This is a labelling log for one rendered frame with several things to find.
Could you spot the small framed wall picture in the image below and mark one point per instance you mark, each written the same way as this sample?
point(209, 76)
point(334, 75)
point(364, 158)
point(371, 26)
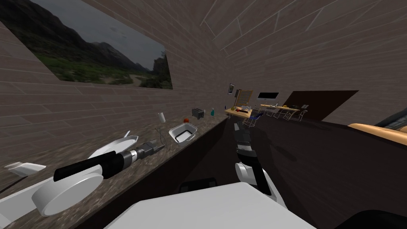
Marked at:
point(231, 88)

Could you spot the white flat object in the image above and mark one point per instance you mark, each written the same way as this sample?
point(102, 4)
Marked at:
point(27, 168)

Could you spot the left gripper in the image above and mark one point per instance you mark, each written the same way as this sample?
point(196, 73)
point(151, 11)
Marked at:
point(145, 149)

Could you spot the dark brown door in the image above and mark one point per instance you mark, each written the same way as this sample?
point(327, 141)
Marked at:
point(321, 105)

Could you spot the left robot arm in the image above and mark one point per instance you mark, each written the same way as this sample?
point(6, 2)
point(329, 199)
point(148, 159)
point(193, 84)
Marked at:
point(84, 167)

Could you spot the dark grey toaster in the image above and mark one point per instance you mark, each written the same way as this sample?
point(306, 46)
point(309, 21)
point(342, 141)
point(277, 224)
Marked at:
point(198, 113)

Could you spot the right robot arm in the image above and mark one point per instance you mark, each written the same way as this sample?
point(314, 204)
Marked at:
point(252, 170)

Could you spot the wooden desk with shelf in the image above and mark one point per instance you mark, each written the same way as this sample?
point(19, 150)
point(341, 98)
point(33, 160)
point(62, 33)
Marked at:
point(243, 108)

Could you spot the white sink basin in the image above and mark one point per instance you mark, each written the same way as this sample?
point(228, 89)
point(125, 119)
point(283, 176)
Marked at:
point(182, 132)

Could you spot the white plate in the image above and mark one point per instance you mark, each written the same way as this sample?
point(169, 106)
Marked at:
point(116, 145)

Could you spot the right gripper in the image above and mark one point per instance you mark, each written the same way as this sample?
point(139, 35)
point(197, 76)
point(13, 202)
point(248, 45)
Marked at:
point(241, 135)

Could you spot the tan sofa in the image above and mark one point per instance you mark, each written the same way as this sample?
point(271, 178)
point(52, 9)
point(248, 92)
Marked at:
point(378, 133)

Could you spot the wooden desk with monitor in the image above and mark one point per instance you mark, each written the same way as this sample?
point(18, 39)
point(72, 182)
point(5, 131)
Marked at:
point(276, 107)

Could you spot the large landscape wall picture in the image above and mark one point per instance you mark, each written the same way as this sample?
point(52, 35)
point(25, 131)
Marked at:
point(92, 47)

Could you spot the white paper towel roll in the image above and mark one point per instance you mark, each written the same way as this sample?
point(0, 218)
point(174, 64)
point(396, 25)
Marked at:
point(162, 117)

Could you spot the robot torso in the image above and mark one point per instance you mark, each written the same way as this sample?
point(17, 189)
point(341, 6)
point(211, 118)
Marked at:
point(210, 210)

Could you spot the thin grey faucet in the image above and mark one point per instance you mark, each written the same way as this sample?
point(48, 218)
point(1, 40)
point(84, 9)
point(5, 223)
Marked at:
point(161, 137)

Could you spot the blue chair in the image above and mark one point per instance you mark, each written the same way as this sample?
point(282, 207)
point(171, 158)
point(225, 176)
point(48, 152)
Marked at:
point(255, 119)

